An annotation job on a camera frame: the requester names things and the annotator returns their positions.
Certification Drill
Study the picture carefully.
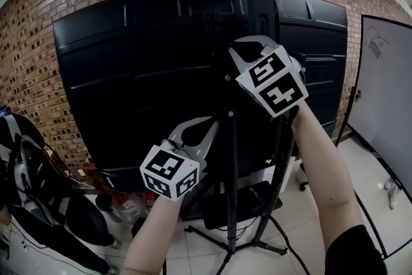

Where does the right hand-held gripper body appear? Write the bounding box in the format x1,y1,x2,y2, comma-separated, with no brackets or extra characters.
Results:
236,44,310,119

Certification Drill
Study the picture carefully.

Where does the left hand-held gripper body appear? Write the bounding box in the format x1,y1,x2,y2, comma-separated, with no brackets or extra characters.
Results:
139,139,207,202

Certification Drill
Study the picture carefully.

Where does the person's right forearm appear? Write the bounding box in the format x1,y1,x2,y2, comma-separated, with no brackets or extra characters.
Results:
289,102,366,255

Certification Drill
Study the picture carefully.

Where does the person's left forearm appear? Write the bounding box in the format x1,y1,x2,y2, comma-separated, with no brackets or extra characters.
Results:
120,194,181,275

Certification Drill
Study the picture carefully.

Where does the black glass cabinet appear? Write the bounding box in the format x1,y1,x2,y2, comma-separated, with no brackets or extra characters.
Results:
180,170,232,222

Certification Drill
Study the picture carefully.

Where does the white panel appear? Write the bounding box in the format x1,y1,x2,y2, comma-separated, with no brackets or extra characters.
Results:
247,156,297,194

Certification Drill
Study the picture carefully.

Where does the black stand shelf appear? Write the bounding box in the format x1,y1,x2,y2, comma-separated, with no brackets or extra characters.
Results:
202,180,283,230

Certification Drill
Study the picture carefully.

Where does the black television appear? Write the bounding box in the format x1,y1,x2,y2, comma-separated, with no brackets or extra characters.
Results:
53,0,350,193

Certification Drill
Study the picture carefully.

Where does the whiteboard on black stand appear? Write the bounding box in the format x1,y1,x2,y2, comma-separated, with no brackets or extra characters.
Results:
334,14,412,260

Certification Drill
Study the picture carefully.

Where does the person's black shirt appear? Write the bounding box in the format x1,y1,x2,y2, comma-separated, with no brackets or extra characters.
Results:
326,224,387,275

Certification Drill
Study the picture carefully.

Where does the black gripper data cable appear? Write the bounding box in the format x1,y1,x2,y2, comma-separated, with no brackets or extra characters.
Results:
267,214,312,275

